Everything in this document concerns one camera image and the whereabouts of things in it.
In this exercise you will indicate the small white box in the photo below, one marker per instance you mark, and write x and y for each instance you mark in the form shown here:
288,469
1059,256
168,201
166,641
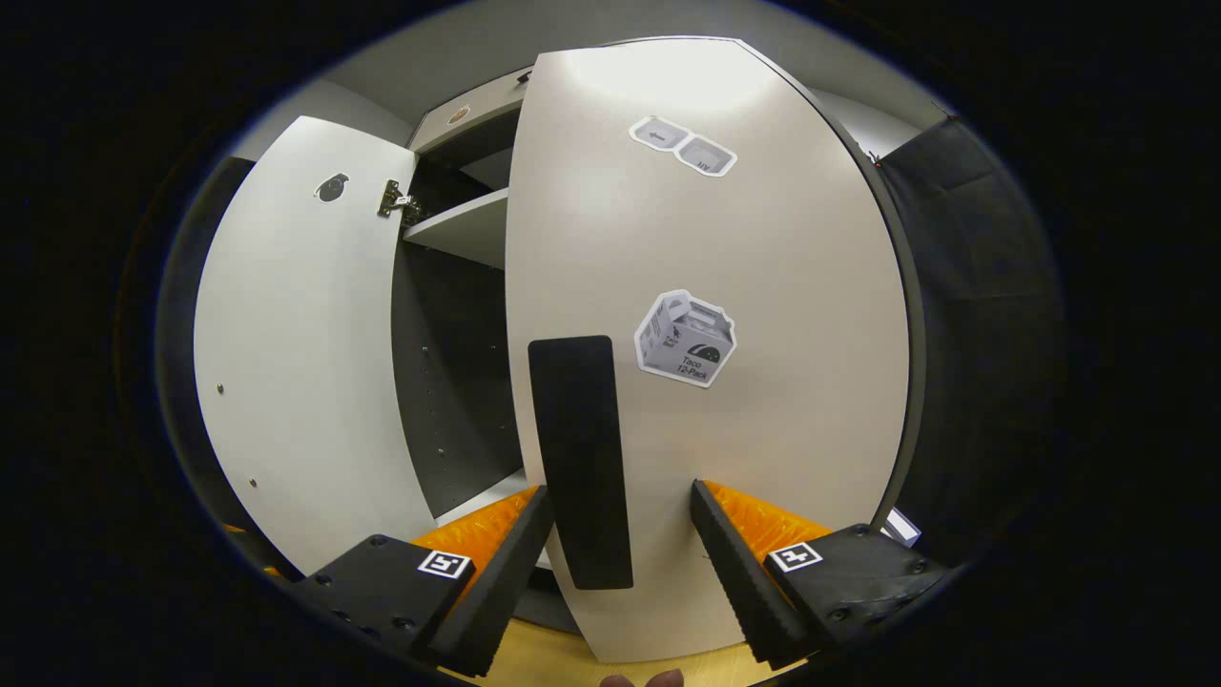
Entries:
901,527

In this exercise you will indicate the beige cabinet drawer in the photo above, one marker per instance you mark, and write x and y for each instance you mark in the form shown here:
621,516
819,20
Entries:
458,119

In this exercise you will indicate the white cabinet door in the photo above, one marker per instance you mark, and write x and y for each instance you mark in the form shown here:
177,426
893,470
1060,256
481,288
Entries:
782,334
305,363

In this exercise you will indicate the white cabinet shelf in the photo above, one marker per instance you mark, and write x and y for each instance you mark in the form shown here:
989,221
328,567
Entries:
467,229
482,498

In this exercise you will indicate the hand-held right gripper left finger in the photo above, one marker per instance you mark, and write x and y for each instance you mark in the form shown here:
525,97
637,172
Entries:
506,577

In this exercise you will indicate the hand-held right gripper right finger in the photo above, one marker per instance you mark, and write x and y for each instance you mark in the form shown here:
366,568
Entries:
734,582

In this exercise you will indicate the metal door hinge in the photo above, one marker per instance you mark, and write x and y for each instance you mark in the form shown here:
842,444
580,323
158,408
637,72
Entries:
396,202

